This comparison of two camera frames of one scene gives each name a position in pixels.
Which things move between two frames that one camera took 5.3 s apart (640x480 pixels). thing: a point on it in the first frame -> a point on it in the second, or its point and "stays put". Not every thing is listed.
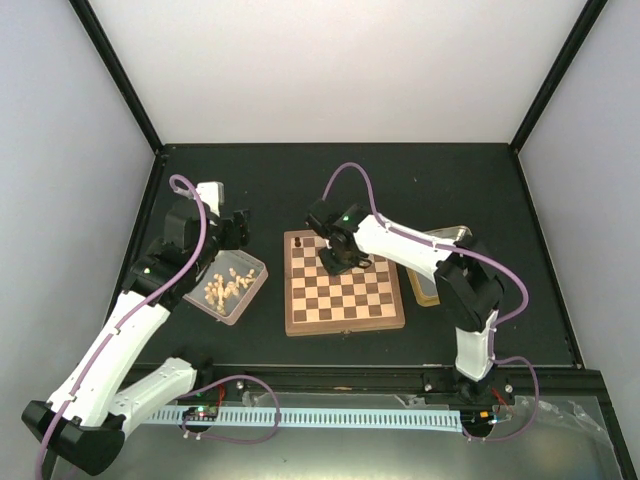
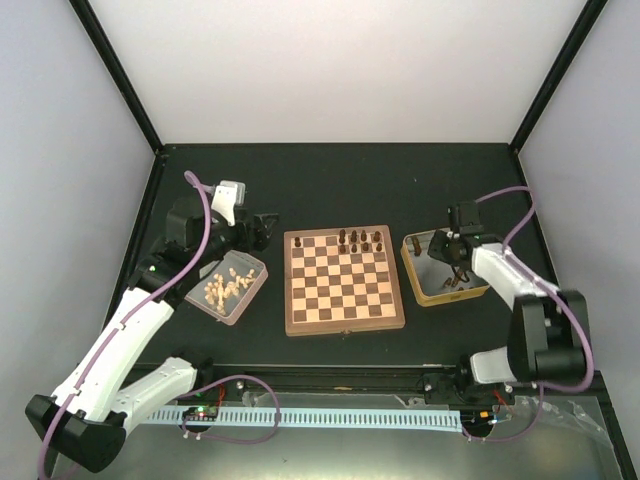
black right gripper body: (340, 261) -> (443, 252)
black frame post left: (120, 71) stays put
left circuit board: (201, 412) stays put
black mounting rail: (521, 382) stays put
